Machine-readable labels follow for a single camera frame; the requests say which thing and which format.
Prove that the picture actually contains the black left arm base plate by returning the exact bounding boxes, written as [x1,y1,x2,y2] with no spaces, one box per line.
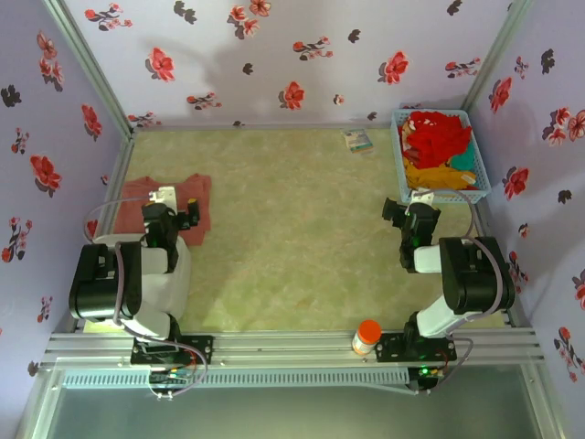
[131,335,215,366]

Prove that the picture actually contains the aluminium frame rail with slots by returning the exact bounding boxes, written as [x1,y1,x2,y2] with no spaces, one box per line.
[38,327,548,371]

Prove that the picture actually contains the aluminium frame post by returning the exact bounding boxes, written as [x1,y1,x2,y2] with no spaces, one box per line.
[42,0,136,136]
[463,0,535,112]

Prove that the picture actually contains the grey right arm cable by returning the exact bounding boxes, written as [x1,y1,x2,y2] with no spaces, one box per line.
[429,187,504,337]

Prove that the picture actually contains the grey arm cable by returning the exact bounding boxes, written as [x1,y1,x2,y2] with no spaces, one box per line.
[429,187,504,337]
[83,194,154,333]

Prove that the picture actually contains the grey base power cable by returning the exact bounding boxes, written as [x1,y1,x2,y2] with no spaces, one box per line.
[406,337,475,397]
[146,340,209,402]

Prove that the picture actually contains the grey left arm cable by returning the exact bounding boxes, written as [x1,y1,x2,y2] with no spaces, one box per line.
[83,194,154,333]

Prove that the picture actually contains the orange capped white bottle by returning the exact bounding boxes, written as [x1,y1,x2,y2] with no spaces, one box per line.
[350,319,383,357]

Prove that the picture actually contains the yellow and teal clothes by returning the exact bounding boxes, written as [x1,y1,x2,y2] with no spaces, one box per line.
[401,157,476,191]

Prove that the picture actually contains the teal t-shirt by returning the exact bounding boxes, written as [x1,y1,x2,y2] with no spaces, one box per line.
[450,153,476,175]

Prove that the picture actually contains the grey slotted cable duct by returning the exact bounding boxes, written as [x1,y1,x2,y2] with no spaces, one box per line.
[61,368,410,391]

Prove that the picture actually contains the folded pink t-shirt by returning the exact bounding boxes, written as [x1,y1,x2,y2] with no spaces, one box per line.
[112,173,214,248]

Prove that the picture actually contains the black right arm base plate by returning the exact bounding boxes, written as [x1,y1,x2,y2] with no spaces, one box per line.
[374,332,458,363]

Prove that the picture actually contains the aluminium table back rail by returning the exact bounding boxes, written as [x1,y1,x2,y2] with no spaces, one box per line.
[132,121,397,134]

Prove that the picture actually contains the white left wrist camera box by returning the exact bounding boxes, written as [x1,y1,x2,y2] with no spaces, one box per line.
[148,185,177,206]

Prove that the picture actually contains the small green circuit board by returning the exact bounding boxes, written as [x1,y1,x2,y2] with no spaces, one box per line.
[149,370,189,385]

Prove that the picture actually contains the light blue plastic basket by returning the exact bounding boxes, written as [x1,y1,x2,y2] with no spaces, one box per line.
[391,108,493,206]

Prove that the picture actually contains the red printed t-shirt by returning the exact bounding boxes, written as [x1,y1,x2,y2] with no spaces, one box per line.
[399,109,473,169]

